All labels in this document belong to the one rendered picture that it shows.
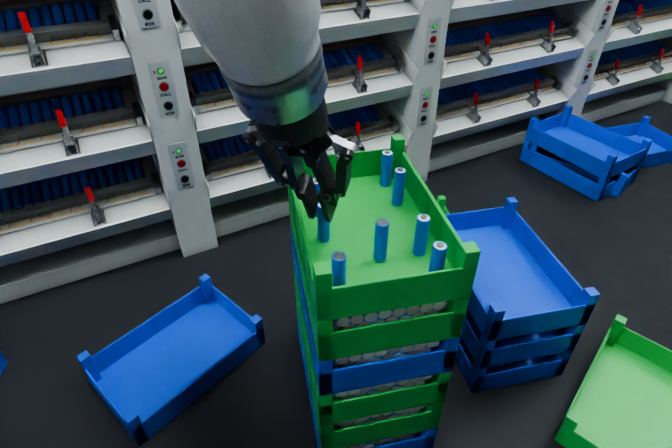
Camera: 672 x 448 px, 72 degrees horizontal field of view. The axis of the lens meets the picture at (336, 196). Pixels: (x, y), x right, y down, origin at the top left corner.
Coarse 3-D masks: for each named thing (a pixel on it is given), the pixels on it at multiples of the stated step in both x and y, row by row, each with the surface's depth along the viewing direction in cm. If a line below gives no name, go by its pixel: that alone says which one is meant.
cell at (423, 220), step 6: (420, 216) 62; (426, 216) 62; (420, 222) 62; (426, 222) 62; (420, 228) 63; (426, 228) 62; (420, 234) 63; (426, 234) 63; (414, 240) 65; (420, 240) 64; (426, 240) 64; (414, 246) 65; (420, 246) 64; (414, 252) 65; (420, 252) 65
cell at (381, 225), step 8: (376, 224) 61; (384, 224) 61; (376, 232) 62; (384, 232) 61; (376, 240) 62; (384, 240) 62; (376, 248) 63; (384, 248) 63; (376, 256) 64; (384, 256) 64
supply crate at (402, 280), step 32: (352, 160) 80; (352, 192) 78; (384, 192) 78; (416, 192) 74; (352, 224) 71; (448, 224) 63; (320, 256) 65; (352, 256) 65; (416, 256) 65; (448, 256) 64; (320, 288) 53; (352, 288) 54; (384, 288) 55; (416, 288) 57; (448, 288) 58; (320, 320) 56
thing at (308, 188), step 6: (306, 174) 60; (306, 180) 60; (312, 180) 61; (306, 186) 59; (312, 186) 61; (300, 192) 59; (306, 192) 59; (312, 192) 62; (306, 198) 60; (312, 198) 62; (306, 204) 61; (312, 204) 63; (306, 210) 63; (312, 210) 63; (312, 216) 64
